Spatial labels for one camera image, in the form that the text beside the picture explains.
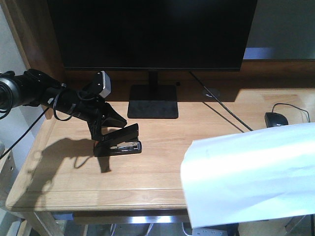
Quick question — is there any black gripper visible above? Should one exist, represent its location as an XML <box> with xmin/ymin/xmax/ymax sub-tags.
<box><xmin>63</xmin><ymin>89</ymin><xmax>127</xmax><ymax>141</ymax></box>

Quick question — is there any black stapler with orange button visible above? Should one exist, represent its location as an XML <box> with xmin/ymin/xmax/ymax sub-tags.
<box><xmin>93</xmin><ymin>123</ymin><xmax>142</xmax><ymax>157</ymax></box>

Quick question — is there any white paper sheet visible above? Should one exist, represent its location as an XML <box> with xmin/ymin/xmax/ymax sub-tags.
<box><xmin>181</xmin><ymin>123</ymin><xmax>315</xmax><ymax>228</ymax></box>

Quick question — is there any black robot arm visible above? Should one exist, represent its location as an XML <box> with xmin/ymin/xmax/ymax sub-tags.
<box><xmin>0</xmin><ymin>69</ymin><xmax>127</xmax><ymax>141</ymax></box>

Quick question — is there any wooden desk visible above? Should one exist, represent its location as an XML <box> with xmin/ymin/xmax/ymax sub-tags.
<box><xmin>0</xmin><ymin>0</ymin><xmax>315</xmax><ymax>236</ymax></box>

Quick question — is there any black computer monitor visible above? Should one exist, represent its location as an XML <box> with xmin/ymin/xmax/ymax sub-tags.
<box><xmin>47</xmin><ymin>0</ymin><xmax>257</xmax><ymax>118</ymax></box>

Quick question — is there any black computer mouse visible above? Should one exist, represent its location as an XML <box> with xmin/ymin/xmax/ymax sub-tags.
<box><xmin>264</xmin><ymin>112</ymin><xmax>288</xmax><ymax>128</ymax></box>

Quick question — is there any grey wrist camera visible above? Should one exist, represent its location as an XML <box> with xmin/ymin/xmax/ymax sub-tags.
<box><xmin>83</xmin><ymin>71</ymin><xmax>111</xmax><ymax>98</ymax></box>

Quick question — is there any black monitor cable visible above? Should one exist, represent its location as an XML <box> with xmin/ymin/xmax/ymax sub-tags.
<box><xmin>189</xmin><ymin>71</ymin><xmax>254</xmax><ymax>132</ymax></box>

